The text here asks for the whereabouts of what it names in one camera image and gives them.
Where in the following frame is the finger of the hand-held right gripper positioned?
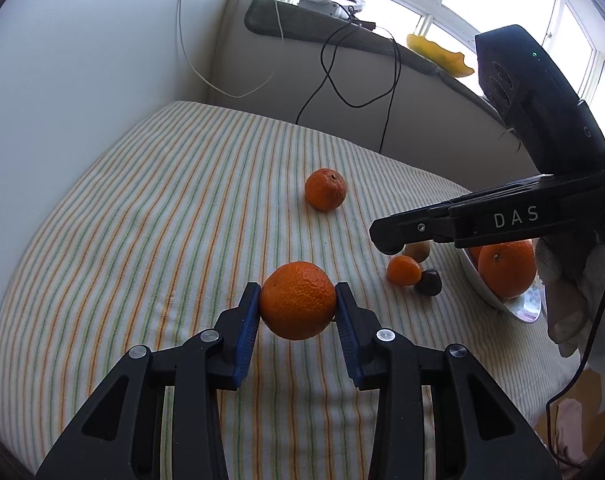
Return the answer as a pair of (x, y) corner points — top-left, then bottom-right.
(369, 174), (553, 256)

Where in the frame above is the white floral plate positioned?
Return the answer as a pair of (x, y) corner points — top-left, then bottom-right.
(457, 247), (542, 324)

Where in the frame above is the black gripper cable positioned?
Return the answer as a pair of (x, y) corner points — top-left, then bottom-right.
(545, 240), (605, 468)

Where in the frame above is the white adapter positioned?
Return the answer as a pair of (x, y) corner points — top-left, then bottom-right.
(302, 0), (353, 20)

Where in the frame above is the medium tangerine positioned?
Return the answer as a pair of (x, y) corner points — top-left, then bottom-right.
(259, 261), (338, 341)

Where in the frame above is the yellow melon rind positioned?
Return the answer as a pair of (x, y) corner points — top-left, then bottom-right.
(407, 33), (476, 78)

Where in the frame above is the tangerine with dark stem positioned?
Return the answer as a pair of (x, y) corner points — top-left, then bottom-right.
(304, 167), (348, 212)

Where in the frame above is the pink cloth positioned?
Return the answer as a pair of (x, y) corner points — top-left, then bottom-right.
(555, 399), (591, 468)

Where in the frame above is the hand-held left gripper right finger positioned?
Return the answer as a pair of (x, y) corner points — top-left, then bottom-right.
(334, 281), (563, 480)

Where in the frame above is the person's right hand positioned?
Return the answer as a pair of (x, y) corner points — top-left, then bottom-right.
(533, 237), (605, 376)

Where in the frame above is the white cable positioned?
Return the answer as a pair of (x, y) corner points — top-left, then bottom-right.
(177, 0), (284, 99)

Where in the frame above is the white window frame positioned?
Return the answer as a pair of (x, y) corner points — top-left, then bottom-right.
(232, 0), (605, 161)

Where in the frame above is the striped tablecloth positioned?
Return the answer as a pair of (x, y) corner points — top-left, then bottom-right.
(0, 101), (583, 480)

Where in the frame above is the dark plum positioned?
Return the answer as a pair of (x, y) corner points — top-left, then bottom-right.
(414, 269), (443, 297)

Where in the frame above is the small tangerine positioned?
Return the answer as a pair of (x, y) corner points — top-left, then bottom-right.
(387, 255), (423, 287)

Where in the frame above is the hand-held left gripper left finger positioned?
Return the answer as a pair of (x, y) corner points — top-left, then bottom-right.
(35, 281), (262, 480)

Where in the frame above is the green round fruit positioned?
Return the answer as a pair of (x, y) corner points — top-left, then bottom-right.
(401, 241), (432, 263)

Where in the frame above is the white refrigerator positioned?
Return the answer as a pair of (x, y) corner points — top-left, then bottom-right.
(0, 0), (243, 391)

